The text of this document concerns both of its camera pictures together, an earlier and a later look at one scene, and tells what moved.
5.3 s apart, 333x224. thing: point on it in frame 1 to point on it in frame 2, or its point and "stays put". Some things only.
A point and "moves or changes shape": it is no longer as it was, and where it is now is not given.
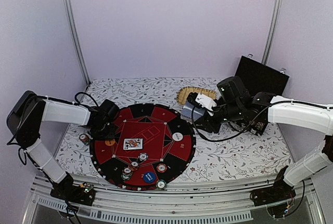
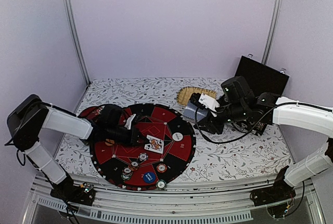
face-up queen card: [132, 144] moves or changes shape
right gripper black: [209, 126] stays put
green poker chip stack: [161, 184] stays put
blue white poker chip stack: [126, 174] stays put
